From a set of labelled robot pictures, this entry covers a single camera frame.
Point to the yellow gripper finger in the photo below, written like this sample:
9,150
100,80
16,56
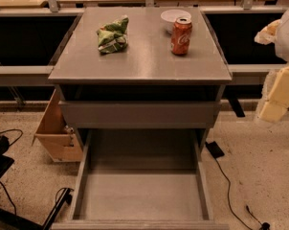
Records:
275,96
268,34

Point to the grey drawer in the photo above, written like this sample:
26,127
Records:
140,114
141,179

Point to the grey drawer cabinet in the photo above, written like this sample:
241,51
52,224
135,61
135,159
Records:
146,71

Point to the grey top drawer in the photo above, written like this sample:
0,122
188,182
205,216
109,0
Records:
140,114

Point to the orange soda can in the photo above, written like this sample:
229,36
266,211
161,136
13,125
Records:
181,33

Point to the black power adapter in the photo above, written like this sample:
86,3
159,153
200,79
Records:
214,150

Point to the white bowl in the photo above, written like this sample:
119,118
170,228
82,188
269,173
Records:
170,16

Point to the green chip bag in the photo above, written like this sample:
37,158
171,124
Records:
112,37

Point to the cardboard box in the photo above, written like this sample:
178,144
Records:
55,136

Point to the black stand base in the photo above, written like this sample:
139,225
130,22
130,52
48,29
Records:
42,218

